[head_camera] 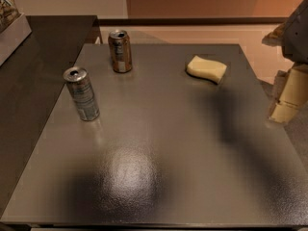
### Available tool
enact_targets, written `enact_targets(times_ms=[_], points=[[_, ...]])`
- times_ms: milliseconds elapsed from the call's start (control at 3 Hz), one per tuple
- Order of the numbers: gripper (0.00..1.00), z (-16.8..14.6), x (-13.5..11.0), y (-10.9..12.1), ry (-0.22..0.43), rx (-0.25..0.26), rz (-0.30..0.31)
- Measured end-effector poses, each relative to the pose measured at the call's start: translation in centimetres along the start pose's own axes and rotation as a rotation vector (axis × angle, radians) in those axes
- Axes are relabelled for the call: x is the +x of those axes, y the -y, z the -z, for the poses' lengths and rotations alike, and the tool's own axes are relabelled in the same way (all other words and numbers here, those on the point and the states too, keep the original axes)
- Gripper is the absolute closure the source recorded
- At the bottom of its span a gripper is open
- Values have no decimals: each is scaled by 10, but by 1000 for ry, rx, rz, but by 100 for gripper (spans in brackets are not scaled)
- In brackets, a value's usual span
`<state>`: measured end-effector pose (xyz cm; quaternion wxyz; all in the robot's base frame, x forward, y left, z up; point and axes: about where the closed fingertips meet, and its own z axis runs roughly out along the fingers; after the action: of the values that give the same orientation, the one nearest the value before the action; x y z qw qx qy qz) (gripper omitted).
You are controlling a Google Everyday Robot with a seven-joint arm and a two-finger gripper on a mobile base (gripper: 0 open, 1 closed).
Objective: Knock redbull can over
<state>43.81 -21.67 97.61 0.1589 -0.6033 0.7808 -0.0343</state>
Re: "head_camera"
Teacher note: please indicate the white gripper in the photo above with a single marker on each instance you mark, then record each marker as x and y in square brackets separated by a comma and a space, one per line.
[296, 38]

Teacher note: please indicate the brown soda can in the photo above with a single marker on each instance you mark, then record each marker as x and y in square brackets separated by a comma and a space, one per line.
[120, 49]

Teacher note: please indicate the yellow sponge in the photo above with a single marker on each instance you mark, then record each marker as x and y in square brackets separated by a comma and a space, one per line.
[206, 69]

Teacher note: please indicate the white box with snacks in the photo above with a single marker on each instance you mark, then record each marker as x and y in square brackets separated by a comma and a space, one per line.
[14, 28]

